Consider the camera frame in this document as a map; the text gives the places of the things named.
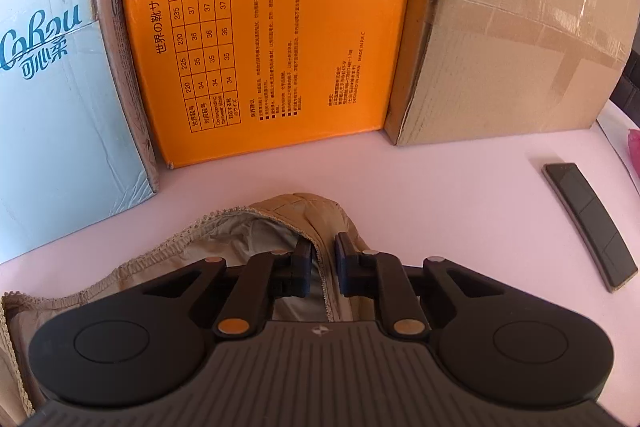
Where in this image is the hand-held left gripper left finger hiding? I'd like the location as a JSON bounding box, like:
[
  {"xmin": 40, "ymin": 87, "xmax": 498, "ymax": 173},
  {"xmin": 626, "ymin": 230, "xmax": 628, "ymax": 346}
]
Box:
[{"xmin": 141, "ymin": 238, "xmax": 314, "ymax": 341}]

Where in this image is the brown cardboard box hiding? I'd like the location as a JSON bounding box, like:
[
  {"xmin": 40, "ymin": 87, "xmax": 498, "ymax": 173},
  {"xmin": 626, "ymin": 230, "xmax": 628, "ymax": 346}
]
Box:
[{"xmin": 384, "ymin": 0, "xmax": 635, "ymax": 146}]

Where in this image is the black flat remote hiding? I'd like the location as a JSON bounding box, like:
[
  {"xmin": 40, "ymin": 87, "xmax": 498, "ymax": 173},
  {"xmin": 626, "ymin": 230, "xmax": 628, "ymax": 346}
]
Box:
[{"xmin": 543, "ymin": 163, "xmax": 639, "ymax": 293}]

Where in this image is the beige garment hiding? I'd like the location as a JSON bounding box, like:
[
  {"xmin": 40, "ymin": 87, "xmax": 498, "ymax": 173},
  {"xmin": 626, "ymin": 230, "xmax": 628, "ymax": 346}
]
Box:
[{"xmin": 0, "ymin": 193, "xmax": 376, "ymax": 427}]

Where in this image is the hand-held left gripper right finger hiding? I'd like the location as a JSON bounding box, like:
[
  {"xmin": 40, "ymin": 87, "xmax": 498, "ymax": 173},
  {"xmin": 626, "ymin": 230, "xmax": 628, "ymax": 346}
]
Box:
[{"xmin": 335, "ymin": 232, "xmax": 506, "ymax": 339}]

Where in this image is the pink object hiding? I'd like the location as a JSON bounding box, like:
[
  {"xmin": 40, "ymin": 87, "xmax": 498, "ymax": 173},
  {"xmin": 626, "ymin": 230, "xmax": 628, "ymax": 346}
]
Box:
[{"xmin": 623, "ymin": 127, "xmax": 640, "ymax": 160}]

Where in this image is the light blue printed carton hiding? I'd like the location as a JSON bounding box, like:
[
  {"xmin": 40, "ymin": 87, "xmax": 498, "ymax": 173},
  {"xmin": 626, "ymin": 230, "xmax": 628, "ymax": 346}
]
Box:
[{"xmin": 0, "ymin": 0, "xmax": 162, "ymax": 264}]

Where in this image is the orange shoe box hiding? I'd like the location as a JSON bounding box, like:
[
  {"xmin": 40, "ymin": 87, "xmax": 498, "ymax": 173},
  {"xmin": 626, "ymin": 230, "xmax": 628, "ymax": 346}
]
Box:
[{"xmin": 89, "ymin": 0, "xmax": 420, "ymax": 170}]

